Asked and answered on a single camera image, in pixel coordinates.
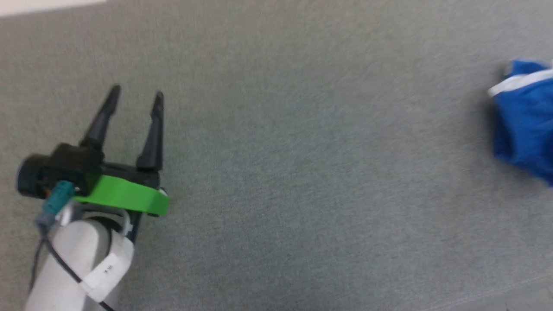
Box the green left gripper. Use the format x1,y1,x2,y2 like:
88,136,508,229
73,84,169,217

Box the blue shorts with white trim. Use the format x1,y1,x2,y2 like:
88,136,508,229
487,59,553,187

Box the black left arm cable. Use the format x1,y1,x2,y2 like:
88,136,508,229
28,181,117,311

